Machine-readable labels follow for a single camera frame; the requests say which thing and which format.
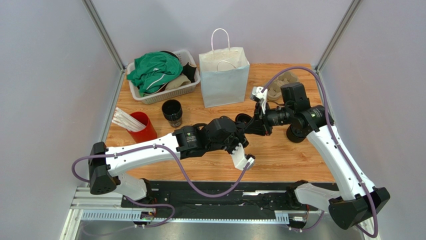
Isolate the black cup lid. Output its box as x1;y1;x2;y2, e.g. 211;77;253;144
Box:
234;113;252;124

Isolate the white paper bag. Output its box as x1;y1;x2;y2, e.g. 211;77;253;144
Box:
198;28;250;108

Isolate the black cup stack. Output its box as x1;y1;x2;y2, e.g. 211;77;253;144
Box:
161;99;183;128

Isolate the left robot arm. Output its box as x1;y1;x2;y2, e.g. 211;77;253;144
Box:
88;116;255;201

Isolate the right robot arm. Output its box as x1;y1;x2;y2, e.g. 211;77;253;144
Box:
244;82;390;230

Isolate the beige cloth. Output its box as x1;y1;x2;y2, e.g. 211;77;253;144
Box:
164;74;191;91

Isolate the black cloth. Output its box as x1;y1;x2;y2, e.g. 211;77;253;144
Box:
160;50;197;83

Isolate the red cup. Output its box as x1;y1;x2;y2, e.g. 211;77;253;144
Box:
127;112;158;144

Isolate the green cloth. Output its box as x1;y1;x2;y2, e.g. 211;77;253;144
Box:
127;51;183;95

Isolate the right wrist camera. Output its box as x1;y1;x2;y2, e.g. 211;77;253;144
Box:
249;86;268;114

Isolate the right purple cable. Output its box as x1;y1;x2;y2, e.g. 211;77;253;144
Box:
261;66;380;239

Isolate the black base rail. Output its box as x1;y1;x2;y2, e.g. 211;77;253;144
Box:
140;181;316;221

